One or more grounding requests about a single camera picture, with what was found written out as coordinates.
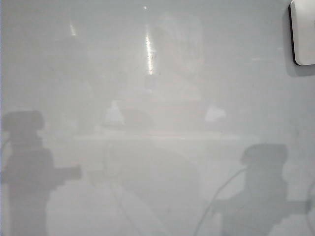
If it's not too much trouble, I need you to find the white whiteboard eraser black felt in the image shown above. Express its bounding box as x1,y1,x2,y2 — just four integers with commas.
288,0,315,66

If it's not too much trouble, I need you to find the white glossy whiteboard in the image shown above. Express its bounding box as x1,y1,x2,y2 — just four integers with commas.
0,0,315,236

